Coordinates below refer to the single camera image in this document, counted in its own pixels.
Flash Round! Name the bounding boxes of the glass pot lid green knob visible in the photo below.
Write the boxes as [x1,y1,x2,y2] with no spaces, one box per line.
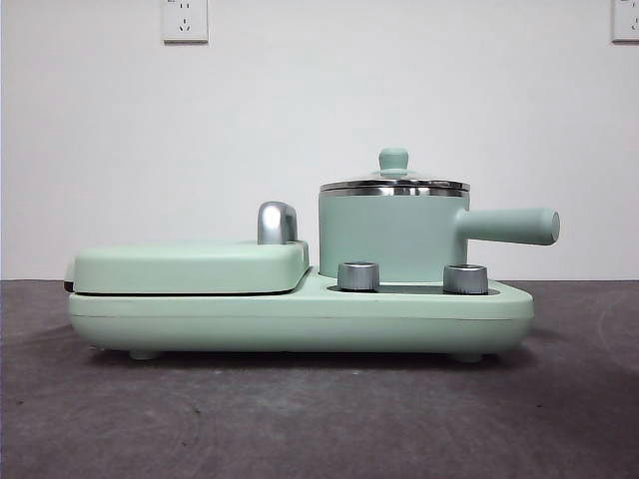
[319,146,471,192]

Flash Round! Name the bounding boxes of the mint green pot with handle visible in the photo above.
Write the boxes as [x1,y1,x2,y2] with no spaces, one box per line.
[318,185,561,280]

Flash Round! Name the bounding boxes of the silver control knob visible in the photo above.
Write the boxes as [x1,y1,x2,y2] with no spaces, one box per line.
[442,262,489,294]
[336,259,381,291]

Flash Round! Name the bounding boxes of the mint green hinged griddle lid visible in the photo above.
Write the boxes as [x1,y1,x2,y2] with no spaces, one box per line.
[63,239,311,295]

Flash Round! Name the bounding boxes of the white wall socket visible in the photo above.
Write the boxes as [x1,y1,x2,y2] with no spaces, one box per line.
[162,0,210,44]
[611,0,639,43]

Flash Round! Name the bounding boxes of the mint green breakfast machine base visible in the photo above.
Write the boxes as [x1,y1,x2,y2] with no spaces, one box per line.
[67,263,534,361]

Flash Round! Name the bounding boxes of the chrome griddle lid handle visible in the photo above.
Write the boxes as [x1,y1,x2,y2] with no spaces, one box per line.
[257,201,302,245]

